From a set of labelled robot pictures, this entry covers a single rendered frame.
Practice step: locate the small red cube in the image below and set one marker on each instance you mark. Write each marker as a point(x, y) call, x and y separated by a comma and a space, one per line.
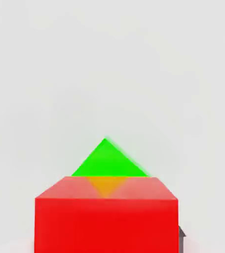
point(106, 225)

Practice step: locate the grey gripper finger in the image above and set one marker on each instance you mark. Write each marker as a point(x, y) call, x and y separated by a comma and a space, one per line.
point(181, 240)

